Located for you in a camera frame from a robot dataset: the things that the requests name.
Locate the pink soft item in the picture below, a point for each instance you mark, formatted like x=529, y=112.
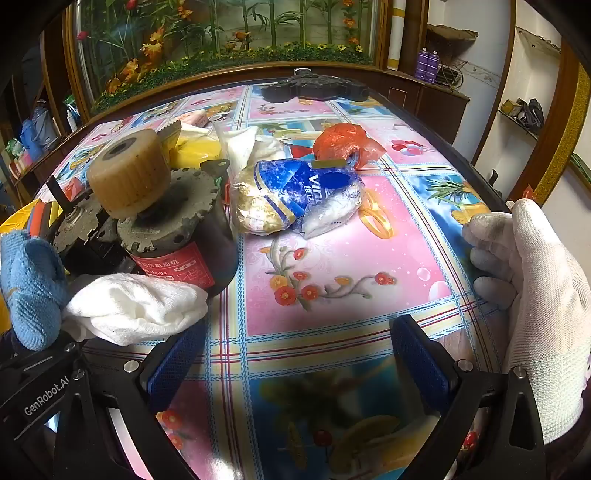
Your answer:
x=194, y=117

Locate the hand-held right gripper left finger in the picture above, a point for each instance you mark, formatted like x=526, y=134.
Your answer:
x=178, y=364

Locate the white plastic bag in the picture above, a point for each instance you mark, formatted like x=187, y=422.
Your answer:
x=244, y=143

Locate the grey motor with tan roller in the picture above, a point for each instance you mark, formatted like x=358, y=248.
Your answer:
x=175, y=230

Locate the blue cloth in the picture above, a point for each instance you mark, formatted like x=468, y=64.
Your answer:
x=32, y=286

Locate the blue white plastic packet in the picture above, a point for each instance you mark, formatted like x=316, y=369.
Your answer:
x=295, y=194

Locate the printed tablecloth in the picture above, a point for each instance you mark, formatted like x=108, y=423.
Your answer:
x=351, y=277

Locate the black plastic object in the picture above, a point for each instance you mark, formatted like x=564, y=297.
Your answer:
x=314, y=87

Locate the dark metal gear assembly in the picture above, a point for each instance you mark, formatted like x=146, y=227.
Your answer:
x=83, y=230

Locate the white bottle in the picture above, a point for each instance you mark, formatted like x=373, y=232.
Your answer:
x=72, y=120

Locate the white paper roll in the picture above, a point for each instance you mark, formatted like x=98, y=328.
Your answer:
x=397, y=37

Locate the fish tank with artificial plants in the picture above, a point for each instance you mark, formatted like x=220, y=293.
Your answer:
x=231, y=41

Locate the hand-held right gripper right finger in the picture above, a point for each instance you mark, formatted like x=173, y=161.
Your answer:
x=425, y=364

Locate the blue bag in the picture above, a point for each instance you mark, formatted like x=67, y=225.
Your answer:
x=39, y=129

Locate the orange plastic bag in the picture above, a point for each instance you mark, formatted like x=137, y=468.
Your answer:
x=341, y=141

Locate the white cloth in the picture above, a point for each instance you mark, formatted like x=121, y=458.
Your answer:
x=134, y=304

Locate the wooden cabinet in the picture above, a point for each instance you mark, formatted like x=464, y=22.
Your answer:
x=438, y=110

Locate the yellow tray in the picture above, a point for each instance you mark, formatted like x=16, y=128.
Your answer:
x=18, y=217

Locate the black items on shelf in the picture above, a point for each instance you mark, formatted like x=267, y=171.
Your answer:
x=530, y=113

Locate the silver serrated packet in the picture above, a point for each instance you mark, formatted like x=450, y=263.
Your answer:
x=170, y=129

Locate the person's left hand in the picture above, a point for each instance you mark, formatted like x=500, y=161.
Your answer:
x=549, y=300

